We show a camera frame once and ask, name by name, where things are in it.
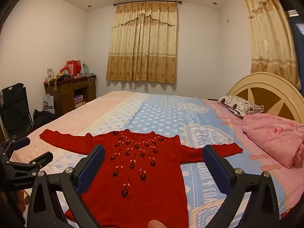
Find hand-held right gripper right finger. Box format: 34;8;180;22
203;144;281;228

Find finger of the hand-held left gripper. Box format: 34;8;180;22
6;151;54;175
0;136;31;156

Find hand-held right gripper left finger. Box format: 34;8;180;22
26;144;105;228

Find red knitted sweater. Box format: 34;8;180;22
39;129;243;228

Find person's left forearm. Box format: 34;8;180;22
0;188;26;228

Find person's right hand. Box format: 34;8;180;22
148;219;167;228

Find black bag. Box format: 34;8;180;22
33;109;56;127

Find black folding chair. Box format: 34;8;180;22
0;83;34;141

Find white paper bag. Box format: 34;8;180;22
43;97;55;115

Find patterned pillow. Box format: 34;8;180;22
217;95;264;119

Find pink quilt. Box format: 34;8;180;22
242;113;304;169

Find dark wooden desk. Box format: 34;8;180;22
43;74;97;116

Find blue printed blanket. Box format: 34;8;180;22
47;93;294;228

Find pink ruffled bedspread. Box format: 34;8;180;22
202;99;304;220

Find colourful striped cloth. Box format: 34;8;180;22
49;72;72;91

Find red gift box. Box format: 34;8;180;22
66;60;82;76

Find cream and brown headboard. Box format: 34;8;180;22
227;72;304;129

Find beige floral curtain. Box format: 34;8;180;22
240;0;302;91
106;1;178;84

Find dark curtain rod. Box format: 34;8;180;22
113;1;182;6

